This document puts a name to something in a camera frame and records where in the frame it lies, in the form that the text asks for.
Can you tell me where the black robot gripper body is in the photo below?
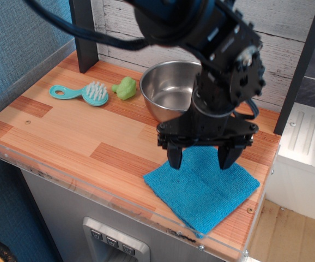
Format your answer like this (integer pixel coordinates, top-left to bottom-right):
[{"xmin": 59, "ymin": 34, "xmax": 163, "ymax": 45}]
[{"xmin": 157, "ymin": 98, "xmax": 258, "ymax": 150}]

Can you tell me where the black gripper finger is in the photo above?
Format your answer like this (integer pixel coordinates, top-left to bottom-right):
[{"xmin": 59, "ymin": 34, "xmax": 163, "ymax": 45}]
[
  {"xmin": 218, "ymin": 145, "xmax": 243, "ymax": 170},
  {"xmin": 167, "ymin": 142, "xmax": 183, "ymax": 169}
]

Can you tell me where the blue knitted cloth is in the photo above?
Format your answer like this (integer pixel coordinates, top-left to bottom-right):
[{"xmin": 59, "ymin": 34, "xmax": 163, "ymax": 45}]
[{"xmin": 143, "ymin": 146, "xmax": 260, "ymax": 239}]

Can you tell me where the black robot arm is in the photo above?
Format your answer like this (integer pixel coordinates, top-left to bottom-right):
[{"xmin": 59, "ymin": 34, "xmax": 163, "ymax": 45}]
[{"xmin": 132, "ymin": 1, "xmax": 265, "ymax": 169}]

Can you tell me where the stainless steel bowl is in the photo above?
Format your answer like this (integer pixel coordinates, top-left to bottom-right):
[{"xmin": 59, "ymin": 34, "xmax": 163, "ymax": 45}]
[{"xmin": 140, "ymin": 61, "xmax": 201, "ymax": 122}]

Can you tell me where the white ribbed side counter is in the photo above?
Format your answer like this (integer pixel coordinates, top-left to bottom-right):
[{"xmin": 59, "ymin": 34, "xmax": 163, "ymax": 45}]
[{"xmin": 266, "ymin": 103, "xmax": 315, "ymax": 219}]

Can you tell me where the clear acrylic table guard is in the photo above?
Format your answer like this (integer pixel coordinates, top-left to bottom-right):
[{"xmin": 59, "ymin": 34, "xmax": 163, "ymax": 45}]
[{"xmin": 0, "ymin": 135, "xmax": 275, "ymax": 261}]

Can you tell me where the teal toy hair brush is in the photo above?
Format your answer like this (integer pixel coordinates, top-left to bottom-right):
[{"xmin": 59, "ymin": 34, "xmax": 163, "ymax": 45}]
[{"xmin": 49, "ymin": 81, "xmax": 109, "ymax": 106}]

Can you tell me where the silver dispenser button panel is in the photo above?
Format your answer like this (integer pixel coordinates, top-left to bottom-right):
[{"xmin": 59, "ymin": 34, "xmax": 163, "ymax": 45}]
[{"xmin": 83, "ymin": 217, "xmax": 150, "ymax": 261}]

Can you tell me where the grey cabinet front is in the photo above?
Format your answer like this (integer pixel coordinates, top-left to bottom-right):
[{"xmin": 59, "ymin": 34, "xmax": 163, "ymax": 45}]
[{"xmin": 22, "ymin": 167, "xmax": 243, "ymax": 261}]

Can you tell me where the dark grey right post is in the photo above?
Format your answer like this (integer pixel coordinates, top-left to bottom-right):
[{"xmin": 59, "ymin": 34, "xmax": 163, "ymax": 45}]
[{"xmin": 274, "ymin": 15, "xmax": 315, "ymax": 135}]

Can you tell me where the dark grey post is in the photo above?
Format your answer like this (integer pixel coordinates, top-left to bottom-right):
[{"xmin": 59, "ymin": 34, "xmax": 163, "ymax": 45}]
[
  {"xmin": 69, "ymin": 0, "xmax": 99, "ymax": 73},
  {"xmin": 274, "ymin": 15, "xmax": 315, "ymax": 135}
]

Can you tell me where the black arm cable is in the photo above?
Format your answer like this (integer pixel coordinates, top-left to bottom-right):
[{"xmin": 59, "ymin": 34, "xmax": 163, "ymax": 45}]
[{"xmin": 23, "ymin": 0, "xmax": 150, "ymax": 51}]

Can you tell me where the dark grey left post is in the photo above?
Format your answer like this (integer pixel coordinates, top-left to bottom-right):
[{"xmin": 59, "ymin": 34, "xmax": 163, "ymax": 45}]
[{"xmin": 69, "ymin": 0, "xmax": 99, "ymax": 73}]

